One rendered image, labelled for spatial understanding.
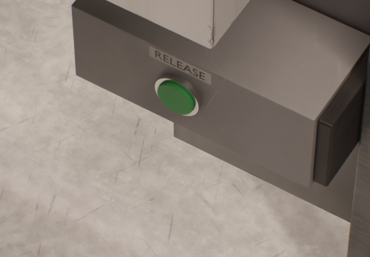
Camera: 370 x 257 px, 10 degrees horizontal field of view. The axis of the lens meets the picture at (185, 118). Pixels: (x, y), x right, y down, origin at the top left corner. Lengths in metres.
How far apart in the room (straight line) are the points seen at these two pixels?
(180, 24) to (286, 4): 0.23
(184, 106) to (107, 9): 0.09
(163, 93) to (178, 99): 0.01
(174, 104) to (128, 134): 1.41
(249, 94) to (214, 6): 0.21
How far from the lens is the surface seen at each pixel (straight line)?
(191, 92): 1.51
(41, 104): 2.97
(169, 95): 1.52
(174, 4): 1.30
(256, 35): 1.51
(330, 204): 1.69
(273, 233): 2.84
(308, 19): 1.52
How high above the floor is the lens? 2.35
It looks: 53 degrees down
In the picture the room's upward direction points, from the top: straight up
